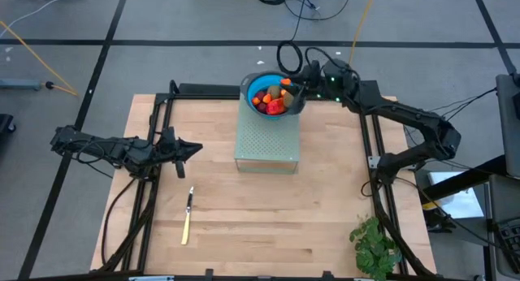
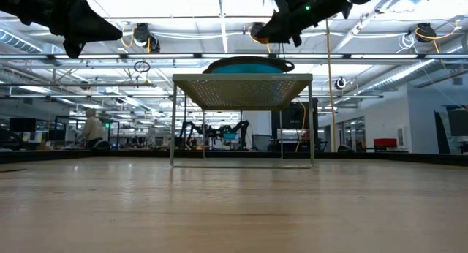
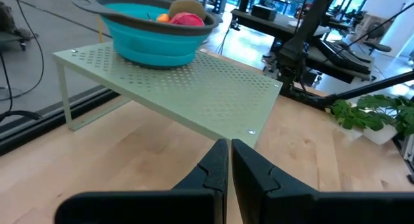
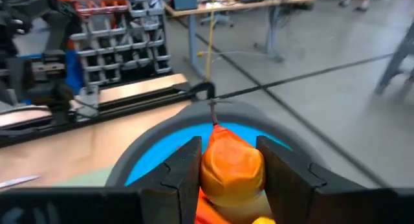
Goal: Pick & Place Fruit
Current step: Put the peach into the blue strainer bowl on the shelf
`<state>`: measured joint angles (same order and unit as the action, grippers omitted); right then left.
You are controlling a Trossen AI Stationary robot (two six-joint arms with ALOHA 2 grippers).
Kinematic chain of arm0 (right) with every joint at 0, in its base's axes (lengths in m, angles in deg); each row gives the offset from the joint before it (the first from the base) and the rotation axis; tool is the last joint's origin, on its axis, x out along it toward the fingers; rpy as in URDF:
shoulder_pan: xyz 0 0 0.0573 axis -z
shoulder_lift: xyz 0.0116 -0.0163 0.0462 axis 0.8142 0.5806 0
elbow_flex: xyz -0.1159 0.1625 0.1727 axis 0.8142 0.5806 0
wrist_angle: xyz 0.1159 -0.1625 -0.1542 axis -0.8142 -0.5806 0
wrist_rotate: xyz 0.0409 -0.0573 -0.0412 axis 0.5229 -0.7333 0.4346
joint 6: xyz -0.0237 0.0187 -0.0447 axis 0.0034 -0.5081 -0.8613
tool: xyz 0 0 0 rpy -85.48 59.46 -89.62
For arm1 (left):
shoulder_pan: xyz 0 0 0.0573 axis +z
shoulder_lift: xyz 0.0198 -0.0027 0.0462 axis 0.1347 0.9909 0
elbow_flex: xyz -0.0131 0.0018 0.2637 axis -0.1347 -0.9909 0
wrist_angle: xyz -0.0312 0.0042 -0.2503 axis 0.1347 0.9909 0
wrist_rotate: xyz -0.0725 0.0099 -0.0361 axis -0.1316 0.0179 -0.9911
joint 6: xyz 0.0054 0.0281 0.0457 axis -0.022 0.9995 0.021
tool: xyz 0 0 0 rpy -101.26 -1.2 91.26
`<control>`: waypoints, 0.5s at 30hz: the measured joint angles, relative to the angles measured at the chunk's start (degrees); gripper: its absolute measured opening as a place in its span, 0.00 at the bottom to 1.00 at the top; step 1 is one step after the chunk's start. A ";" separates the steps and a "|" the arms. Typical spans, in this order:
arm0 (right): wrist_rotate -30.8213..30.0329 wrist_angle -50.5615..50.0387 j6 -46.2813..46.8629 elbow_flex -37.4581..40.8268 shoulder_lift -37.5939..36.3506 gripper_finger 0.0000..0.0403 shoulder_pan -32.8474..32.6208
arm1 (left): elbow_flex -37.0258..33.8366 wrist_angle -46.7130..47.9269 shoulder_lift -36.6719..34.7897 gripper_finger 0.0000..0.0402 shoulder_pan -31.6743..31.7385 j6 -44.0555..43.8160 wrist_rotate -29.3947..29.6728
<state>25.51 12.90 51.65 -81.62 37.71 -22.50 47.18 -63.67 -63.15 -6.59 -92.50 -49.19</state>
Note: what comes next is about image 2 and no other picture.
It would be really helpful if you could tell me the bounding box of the black hanging cable ring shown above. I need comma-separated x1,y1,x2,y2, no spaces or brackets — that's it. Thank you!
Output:
133,60,151,74

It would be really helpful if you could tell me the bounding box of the person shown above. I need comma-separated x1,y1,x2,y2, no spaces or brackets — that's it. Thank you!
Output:
76,108,110,150

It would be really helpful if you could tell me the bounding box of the yellow cable by monitor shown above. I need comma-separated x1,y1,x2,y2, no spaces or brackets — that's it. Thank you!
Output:
294,98,307,154

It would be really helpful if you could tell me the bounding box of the red box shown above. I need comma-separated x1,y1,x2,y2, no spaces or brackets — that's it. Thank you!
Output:
373,137,399,148

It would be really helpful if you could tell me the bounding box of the black computer monitor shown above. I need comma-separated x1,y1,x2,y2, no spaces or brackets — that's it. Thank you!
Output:
9,117,37,133
271,98,320,152

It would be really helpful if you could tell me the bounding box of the grey bin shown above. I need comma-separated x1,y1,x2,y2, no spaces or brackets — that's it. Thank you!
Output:
252,134,273,152

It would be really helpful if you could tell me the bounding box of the pale green perforated metal shelf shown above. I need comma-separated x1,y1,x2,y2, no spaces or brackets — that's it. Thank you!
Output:
169,73,316,170

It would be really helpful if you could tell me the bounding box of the black metal table frame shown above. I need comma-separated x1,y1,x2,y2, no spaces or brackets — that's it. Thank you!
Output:
0,148,468,166

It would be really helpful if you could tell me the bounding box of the black frame work cell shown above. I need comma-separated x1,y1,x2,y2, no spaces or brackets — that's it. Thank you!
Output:
53,115,121,151

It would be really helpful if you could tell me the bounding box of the small black desk robot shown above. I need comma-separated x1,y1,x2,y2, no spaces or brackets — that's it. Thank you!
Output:
178,120,211,151
219,119,252,151

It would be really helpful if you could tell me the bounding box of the dark wall panel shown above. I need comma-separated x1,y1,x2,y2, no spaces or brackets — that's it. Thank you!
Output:
434,105,468,155

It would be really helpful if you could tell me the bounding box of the yellow hanging power cord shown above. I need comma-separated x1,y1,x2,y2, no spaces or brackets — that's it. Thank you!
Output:
324,18,339,154

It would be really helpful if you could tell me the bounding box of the white coiled ceiling cable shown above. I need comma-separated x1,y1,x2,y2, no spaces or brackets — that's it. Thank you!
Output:
397,33,416,51

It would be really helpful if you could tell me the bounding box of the teal collapsible bowl grey rim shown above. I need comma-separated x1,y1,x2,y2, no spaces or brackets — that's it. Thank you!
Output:
202,56,296,75

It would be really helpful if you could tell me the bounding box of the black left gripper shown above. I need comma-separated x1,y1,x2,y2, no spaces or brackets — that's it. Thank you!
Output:
0,0,124,59

